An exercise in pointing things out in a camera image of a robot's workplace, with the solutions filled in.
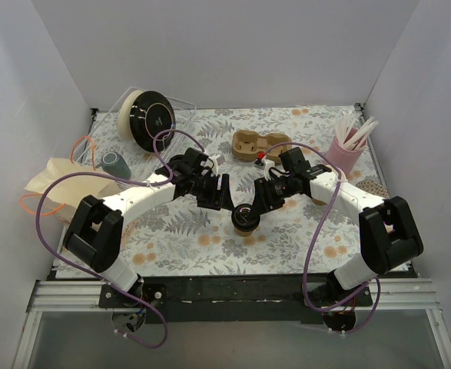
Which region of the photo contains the brown pulp cup carrier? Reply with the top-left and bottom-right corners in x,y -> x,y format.
231,130 -> 292,165

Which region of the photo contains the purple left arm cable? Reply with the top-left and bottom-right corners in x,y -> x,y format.
35,129 -> 211,349

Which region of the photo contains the brown paper coffee cup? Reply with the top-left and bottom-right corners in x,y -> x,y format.
234,225 -> 257,237

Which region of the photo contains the black coffee cup lid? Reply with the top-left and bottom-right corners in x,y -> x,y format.
231,204 -> 260,227

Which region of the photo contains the stack of paper cups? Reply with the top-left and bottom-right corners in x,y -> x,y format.
309,165 -> 336,207

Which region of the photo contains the dark green mug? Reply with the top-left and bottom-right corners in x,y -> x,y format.
101,151 -> 131,180

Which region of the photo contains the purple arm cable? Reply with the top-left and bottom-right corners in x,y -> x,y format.
259,142 -> 382,338
35,129 -> 211,349

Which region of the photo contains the cream round plate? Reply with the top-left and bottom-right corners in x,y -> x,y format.
117,89 -> 144,141

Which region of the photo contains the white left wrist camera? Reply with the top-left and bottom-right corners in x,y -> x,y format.
207,155 -> 225,175

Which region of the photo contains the kraft paper takeout bag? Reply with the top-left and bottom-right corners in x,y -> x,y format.
25,158 -> 121,225

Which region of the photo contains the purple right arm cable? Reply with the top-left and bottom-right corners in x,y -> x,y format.
259,142 -> 382,338

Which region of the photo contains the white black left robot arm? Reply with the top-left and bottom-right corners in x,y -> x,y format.
63,148 -> 234,308

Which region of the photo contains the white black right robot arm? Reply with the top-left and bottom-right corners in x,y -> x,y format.
248,148 -> 423,307

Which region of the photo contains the floral patterned tablecloth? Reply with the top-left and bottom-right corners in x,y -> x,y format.
55,104 -> 406,278

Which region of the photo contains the aluminium frame rail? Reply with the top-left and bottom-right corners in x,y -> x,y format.
14,277 -> 451,368

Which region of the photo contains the black table front rail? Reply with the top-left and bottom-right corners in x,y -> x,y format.
98,273 -> 372,326

